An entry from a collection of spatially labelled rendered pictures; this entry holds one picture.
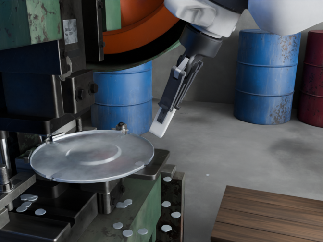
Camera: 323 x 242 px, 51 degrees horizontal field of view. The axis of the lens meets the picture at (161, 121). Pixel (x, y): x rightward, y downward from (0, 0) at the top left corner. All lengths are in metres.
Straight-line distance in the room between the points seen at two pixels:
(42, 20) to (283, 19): 0.38
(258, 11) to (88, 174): 0.46
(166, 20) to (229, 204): 0.79
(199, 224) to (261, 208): 0.55
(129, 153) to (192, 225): 1.14
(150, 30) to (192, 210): 1.24
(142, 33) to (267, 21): 0.61
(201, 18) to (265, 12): 0.12
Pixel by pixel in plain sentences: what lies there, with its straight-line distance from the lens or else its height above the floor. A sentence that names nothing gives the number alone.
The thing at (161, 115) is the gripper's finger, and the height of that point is 0.91.
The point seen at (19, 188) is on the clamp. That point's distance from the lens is 0.80.
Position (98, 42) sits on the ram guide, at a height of 1.04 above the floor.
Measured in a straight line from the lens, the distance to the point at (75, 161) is 0.79.
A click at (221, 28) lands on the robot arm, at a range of 0.60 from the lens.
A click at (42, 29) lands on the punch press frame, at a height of 1.08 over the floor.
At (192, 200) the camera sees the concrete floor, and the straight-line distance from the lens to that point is 2.11.
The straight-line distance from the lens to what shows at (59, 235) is 0.71.
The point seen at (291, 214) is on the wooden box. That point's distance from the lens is 1.45.
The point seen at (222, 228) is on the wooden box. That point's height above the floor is 0.35.
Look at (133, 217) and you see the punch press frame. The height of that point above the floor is 0.65.
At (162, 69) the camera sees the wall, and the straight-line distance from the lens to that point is 4.19.
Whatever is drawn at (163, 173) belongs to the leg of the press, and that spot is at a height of 0.64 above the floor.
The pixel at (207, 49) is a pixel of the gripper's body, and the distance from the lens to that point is 0.62.
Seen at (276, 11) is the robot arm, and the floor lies 1.11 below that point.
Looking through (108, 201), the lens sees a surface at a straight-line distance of 0.83.
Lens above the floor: 1.12
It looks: 19 degrees down
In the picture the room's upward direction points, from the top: straight up
